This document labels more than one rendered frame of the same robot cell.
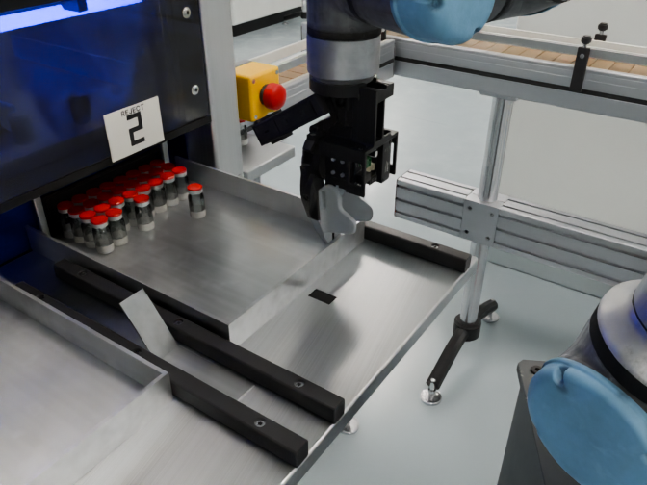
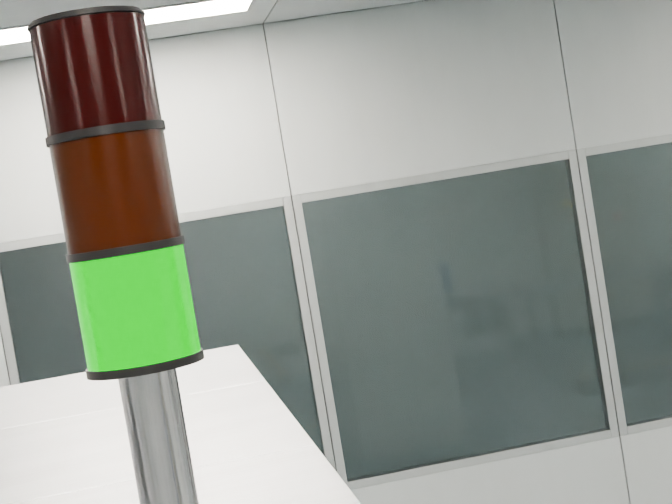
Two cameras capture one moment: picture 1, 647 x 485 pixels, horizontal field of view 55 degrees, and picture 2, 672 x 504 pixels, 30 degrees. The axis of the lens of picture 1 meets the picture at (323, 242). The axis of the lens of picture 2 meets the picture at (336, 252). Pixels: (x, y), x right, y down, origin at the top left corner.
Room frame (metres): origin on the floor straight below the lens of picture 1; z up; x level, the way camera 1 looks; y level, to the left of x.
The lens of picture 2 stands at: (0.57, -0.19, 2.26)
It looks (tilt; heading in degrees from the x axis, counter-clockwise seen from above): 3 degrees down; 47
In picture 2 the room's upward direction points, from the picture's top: 9 degrees counter-clockwise
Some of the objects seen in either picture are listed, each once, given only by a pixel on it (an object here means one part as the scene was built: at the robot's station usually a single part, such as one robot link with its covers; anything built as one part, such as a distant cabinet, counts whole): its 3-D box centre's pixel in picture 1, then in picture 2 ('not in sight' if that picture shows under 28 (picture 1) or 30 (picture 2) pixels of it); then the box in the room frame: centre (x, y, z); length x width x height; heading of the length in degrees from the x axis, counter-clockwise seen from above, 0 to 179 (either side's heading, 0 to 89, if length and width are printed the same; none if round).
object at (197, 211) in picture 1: (196, 202); not in sight; (0.75, 0.17, 0.90); 0.02 x 0.02 x 0.04
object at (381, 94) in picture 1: (348, 131); not in sight; (0.63, -0.03, 1.05); 0.09 x 0.08 x 0.12; 56
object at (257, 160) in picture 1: (241, 154); not in sight; (0.99, 0.14, 0.87); 0.14 x 0.13 x 0.02; 56
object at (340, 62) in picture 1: (345, 55); not in sight; (0.64, -0.02, 1.14); 0.08 x 0.08 x 0.05
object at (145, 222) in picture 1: (143, 213); not in sight; (0.72, 0.24, 0.90); 0.02 x 0.02 x 0.05
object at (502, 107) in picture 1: (482, 227); not in sight; (1.43, -0.43, 0.46); 0.09 x 0.09 x 0.77; 56
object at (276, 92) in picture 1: (271, 95); not in sight; (0.92, 0.08, 0.99); 0.04 x 0.04 x 0.04; 56
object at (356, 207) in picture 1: (350, 210); not in sight; (0.65, -0.03, 0.95); 0.06 x 0.03 x 0.09; 56
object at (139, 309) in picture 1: (185, 344); not in sight; (0.45, 0.13, 0.91); 0.14 x 0.03 x 0.06; 56
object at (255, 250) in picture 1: (197, 233); not in sight; (0.68, 0.16, 0.90); 0.34 x 0.26 x 0.04; 56
